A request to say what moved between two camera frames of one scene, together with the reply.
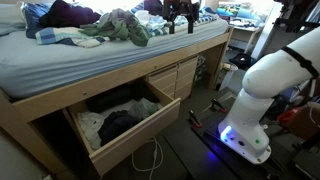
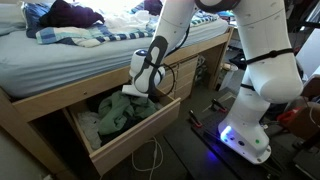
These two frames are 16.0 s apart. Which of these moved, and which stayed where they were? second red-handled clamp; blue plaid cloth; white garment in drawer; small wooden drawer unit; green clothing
Moved: green clothing
Stayed: second red-handled clamp; blue plaid cloth; white garment in drawer; small wooden drawer unit
